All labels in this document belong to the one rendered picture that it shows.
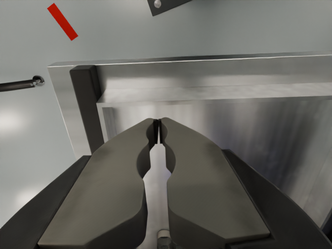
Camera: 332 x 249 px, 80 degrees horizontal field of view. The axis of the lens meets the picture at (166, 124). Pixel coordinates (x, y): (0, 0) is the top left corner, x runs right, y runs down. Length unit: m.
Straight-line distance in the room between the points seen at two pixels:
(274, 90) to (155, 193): 0.19
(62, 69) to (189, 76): 0.12
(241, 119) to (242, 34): 0.94
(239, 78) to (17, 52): 1.19
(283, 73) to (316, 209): 0.20
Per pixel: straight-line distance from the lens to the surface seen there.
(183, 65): 0.20
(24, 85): 1.24
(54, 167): 1.59
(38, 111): 1.38
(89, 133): 0.21
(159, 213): 0.32
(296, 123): 0.26
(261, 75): 0.22
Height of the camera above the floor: 1.07
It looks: 61 degrees down
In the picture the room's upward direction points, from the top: 177 degrees clockwise
